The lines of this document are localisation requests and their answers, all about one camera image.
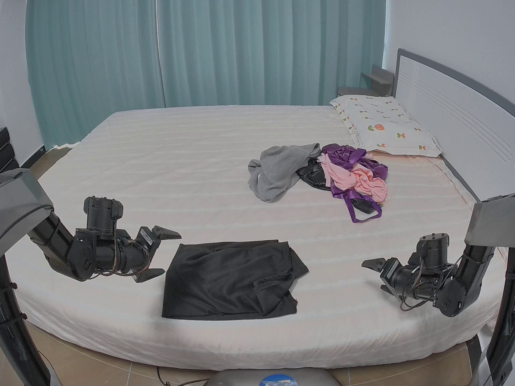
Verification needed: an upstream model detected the white printed pillow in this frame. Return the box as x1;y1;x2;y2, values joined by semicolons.
329;95;443;158

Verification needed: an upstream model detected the bed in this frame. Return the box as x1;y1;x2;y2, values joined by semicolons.
18;48;515;371

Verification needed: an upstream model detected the black T-shirt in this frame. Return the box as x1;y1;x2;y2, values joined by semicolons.
162;239;310;321

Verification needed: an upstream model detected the black chest of drawers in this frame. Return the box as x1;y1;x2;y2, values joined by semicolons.
0;127;20;172

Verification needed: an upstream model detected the grey garment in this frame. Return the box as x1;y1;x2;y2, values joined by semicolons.
247;143;322;203

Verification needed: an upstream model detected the blue-green curtain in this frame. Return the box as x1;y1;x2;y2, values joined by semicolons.
156;0;388;107
25;0;165;152

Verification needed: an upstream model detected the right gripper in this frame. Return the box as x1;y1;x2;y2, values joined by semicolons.
361;258;421;298

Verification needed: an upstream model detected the grey bedside table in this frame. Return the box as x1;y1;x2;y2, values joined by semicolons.
337;65;395;97

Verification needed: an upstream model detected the pile of clothes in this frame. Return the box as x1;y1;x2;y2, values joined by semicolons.
297;143;390;223

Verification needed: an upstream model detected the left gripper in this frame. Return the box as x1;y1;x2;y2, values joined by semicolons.
117;225;182;284

